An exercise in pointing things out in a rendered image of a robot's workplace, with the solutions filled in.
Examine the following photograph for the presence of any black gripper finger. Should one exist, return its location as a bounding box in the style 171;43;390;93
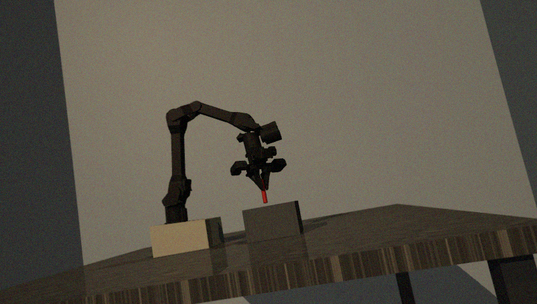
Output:
260;167;274;191
246;167;263;191

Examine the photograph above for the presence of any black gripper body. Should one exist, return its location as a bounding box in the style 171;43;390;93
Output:
231;144;287;175

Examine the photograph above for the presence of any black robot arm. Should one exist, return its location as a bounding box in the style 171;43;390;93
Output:
161;101;282;224

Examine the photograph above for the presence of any red peg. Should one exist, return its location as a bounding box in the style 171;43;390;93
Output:
261;179;268;203

